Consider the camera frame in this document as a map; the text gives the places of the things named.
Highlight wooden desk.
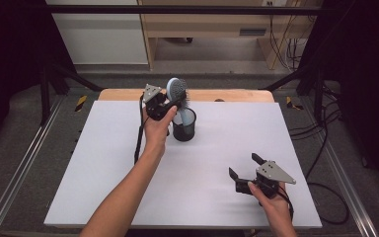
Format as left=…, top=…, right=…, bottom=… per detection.
left=137, top=0, right=324, bottom=71

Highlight white cabinet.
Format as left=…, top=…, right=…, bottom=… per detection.
left=44, top=0, right=149, bottom=65

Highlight person's right hand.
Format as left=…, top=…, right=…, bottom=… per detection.
left=247, top=181, right=294, bottom=225

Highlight white board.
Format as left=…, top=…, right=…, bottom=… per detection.
left=43, top=100, right=324, bottom=230

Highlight black curtain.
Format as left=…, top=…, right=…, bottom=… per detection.
left=297, top=0, right=379, bottom=198
left=0, top=0, right=77, bottom=152

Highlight person's left hand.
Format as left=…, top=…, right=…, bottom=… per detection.
left=142, top=106, right=178, bottom=156

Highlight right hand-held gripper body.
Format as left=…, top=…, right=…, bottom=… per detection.
left=235, top=160, right=297, bottom=199

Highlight bundle of hanging cables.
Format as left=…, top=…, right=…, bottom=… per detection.
left=266, top=0, right=308, bottom=72

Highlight black metal frame stand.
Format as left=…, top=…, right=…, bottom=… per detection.
left=260, top=61, right=327, bottom=126
left=38, top=61, right=104, bottom=126

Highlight black floor cables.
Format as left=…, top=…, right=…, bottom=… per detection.
left=288, top=83, right=343, bottom=176

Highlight wooden table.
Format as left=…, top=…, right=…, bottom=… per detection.
left=98, top=88, right=275, bottom=104

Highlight black horizontal frame bar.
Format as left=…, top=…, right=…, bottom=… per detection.
left=44, top=4, right=325, bottom=15

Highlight aluminium rail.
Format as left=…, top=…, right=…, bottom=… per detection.
left=0, top=95, right=64, bottom=237
left=300, top=95, right=379, bottom=237

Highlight light blue hairbrush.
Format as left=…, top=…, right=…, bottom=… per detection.
left=166, top=77, right=193, bottom=128

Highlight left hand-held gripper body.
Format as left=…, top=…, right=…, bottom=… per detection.
left=142, top=83, right=171, bottom=121

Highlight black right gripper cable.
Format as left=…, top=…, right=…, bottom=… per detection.
left=277, top=182, right=350, bottom=226

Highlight yellow black tape strip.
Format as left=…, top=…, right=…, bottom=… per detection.
left=285, top=96, right=305, bottom=112
left=74, top=95, right=89, bottom=113

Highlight black mesh cup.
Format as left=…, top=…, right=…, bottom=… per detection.
left=171, top=107, right=197, bottom=143

